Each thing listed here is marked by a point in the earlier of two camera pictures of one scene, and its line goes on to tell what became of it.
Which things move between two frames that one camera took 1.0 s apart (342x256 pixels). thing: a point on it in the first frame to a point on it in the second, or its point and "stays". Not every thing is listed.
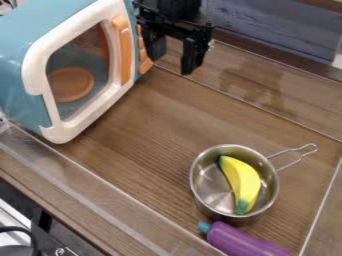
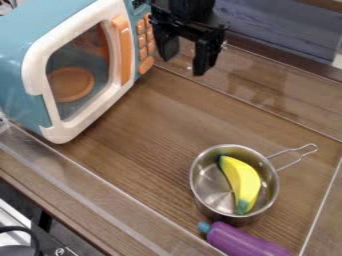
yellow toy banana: [244, 182] stays
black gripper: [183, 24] to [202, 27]
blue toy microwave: [72, 55] stays
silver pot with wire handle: [208, 188] stays
